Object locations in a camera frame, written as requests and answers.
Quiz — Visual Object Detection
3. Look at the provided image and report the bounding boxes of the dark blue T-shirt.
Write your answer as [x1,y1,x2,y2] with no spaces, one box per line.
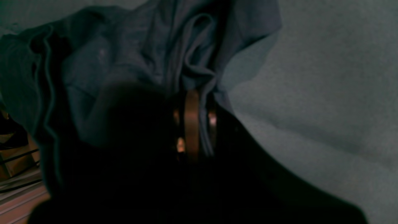
[1,0,282,197]

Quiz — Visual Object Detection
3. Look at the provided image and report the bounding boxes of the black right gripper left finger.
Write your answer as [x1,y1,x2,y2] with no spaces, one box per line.
[173,90,200,162]

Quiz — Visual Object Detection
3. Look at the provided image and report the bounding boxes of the light blue table cloth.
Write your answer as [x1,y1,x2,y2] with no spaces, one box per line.
[1,0,397,224]

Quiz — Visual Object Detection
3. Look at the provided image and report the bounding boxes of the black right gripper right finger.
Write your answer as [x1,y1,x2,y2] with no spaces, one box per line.
[207,100,367,224]

